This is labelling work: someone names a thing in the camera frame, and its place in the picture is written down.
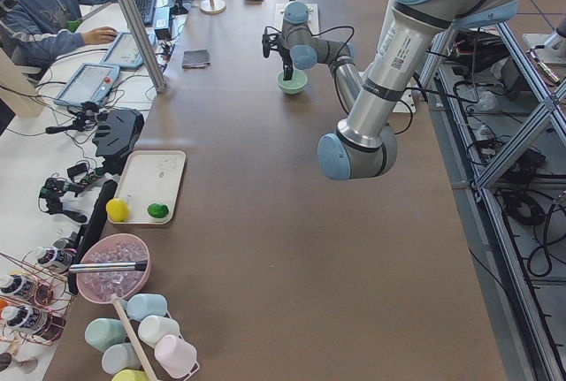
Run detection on light green ceramic bowl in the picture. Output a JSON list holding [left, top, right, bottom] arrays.
[[277, 69, 308, 95]]

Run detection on steel tongs on bowl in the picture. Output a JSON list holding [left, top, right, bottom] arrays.
[[68, 260, 149, 274]]

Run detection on pink bowl of ice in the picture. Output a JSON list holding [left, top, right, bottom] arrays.
[[76, 233, 151, 304]]

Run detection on bamboo cutting board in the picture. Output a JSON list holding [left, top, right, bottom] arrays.
[[272, 3, 320, 34]]

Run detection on folded grey cloth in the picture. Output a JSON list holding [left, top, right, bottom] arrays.
[[181, 50, 210, 69]]

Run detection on black keyboard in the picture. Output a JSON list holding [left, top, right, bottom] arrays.
[[134, 0, 156, 26]]

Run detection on far teach pendant tablet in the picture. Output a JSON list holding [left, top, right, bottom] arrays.
[[101, 32, 143, 70]]

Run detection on teach pendant tablet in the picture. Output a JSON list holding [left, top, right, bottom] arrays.
[[101, 32, 143, 70], [54, 63, 121, 108]]

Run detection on cream rabbit tray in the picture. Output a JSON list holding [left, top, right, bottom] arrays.
[[108, 150, 187, 225]]

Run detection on green lime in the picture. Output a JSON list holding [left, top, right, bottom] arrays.
[[147, 202, 170, 219]]

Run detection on near teach pendant tablet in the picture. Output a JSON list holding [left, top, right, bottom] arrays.
[[54, 63, 121, 108]]

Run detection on yellow lemon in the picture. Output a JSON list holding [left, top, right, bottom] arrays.
[[105, 198, 129, 223]]

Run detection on black flat bar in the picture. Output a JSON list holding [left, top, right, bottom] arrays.
[[67, 179, 119, 296]]

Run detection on seated person in hoodie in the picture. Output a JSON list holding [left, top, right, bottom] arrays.
[[1, 0, 118, 71]]

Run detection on wooden cup rack pole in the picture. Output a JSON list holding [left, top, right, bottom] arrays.
[[111, 294, 158, 381]]

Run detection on white plastic cup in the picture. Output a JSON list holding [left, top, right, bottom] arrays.
[[138, 315, 180, 348]]

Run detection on pink plastic cup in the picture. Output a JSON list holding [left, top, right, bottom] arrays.
[[154, 334, 200, 379]]

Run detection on green plastic cup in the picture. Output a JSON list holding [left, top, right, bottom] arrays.
[[84, 318, 126, 353]]

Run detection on pale blue plastic cup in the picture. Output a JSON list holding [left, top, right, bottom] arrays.
[[101, 343, 142, 375]]

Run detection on yellow plastic cup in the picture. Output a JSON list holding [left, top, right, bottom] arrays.
[[111, 369, 149, 381]]

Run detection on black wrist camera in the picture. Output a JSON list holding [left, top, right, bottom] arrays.
[[262, 27, 280, 58]]

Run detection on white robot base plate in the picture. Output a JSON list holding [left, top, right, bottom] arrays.
[[393, 89, 416, 114]]

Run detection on aluminium frame post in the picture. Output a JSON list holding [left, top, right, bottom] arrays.
[[118, 0, 166, 93]]

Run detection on copper wire bottle rack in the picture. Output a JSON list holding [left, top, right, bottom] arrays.
[[1, 253, 75, 346]]

